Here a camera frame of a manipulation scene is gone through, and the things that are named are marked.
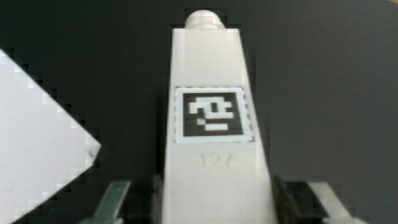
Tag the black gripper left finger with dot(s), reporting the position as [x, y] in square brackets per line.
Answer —
[107, 211]

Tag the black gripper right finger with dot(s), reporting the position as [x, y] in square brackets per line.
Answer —
[308, 204]

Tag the white marker sheet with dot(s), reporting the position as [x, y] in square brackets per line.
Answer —
[48, 148]

